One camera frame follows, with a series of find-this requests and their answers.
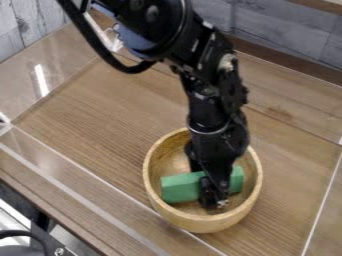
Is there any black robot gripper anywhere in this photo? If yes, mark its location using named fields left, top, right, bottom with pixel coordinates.
left=173, top=30, right=250, bottom=182

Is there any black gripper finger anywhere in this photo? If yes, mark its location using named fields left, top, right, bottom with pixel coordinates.
left=200, top=167, right=233, bottom=210

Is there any green rectangular block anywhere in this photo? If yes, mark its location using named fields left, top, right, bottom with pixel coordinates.
left=161, top=166, right=245, bottom=204

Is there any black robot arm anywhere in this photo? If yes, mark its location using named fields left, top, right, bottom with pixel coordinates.
left=57, top=0, right=250, bottom=208

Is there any wooden bowl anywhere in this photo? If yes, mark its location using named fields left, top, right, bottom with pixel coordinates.
left=144, top=128, right=264, bottom=233

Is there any clear acrylic tray wall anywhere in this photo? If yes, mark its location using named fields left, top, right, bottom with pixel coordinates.
left=0, top=126, right=225, bottom=256

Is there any black metal bracket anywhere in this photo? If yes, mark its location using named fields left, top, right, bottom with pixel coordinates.
left=30, top=223, right=81, bottom=256

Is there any black cable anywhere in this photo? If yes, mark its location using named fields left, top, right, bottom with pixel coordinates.
left=0, top=229, right=45, bottom=256

